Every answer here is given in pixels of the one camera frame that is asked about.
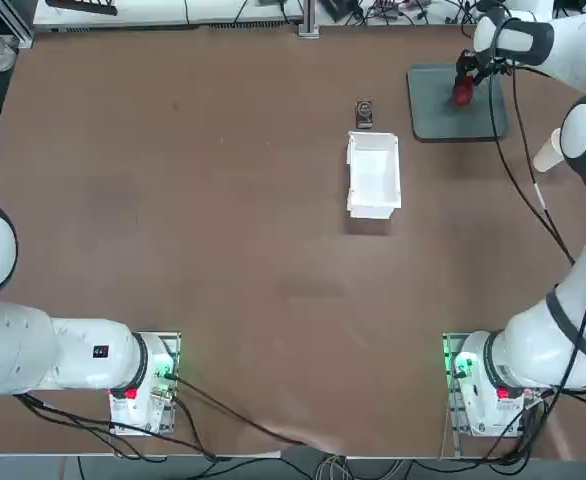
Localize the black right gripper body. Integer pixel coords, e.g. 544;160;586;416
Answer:
475;49;512;76

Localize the red apple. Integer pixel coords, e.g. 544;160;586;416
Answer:
451;74;476;108

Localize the gray tray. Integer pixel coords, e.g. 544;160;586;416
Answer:
406;62;509;142

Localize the white plastic box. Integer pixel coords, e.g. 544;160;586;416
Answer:
345;130;403;220

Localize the beige paper cup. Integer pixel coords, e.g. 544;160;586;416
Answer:
532;127;568;174

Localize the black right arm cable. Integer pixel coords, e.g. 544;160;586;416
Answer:
486;54;586;396

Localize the aluminium profile post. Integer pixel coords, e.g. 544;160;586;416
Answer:
298;0;320;37

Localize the black table cable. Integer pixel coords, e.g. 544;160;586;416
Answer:
165;372;334;451

